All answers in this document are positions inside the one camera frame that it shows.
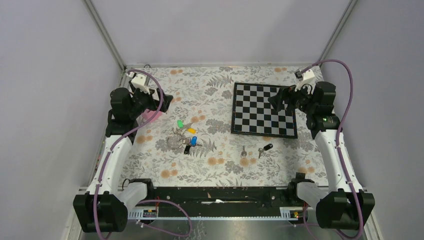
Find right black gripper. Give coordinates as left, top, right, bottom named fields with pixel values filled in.
left=267, top=79, right=317, bottom=115

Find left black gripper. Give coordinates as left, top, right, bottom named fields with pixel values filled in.
left=128, top=86, right=173, bottom=119

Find keyring with coloured keys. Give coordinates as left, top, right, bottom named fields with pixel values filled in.
left=165, top=120, right=203, bottom=155

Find silver key white head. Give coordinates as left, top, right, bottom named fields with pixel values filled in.
left=240, top=145, right=247, bottom=158

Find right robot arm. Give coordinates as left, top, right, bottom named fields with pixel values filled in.
left=268, top=81, right=375, bottom=233

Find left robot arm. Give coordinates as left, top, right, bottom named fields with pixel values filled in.
left=73, top=83, right=173, bottom=233

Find pink box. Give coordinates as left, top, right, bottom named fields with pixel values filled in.
left=137, top=109, right=163, bottom=124

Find black white chessboard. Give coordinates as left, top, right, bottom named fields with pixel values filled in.
left=230, top=82, right=298, bottom=139

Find key with black fob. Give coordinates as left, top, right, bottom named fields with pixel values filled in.
left=258, top=143, right=273, bottom=159

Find floral table mat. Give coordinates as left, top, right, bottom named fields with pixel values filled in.
left=120, top=66, right=328, bottom=187

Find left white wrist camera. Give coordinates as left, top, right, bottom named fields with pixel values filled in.
left=130, top=73, right=149, bottom=94

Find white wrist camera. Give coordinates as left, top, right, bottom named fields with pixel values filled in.
left=294, top=69, right=316, bottom=92
left=130, top=73, right=149, bottom=94

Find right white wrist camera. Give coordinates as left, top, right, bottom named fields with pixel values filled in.
left=294, top=69, right=316, bottom=92

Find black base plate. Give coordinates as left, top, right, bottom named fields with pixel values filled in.
left=136, top=186, right=305, bottom=214

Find white cable duct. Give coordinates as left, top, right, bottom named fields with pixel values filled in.
left=127, top=206, right=302, bottom=221

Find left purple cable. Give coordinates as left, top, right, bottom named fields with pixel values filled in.
left=93, top=69, right=194, bottom=240

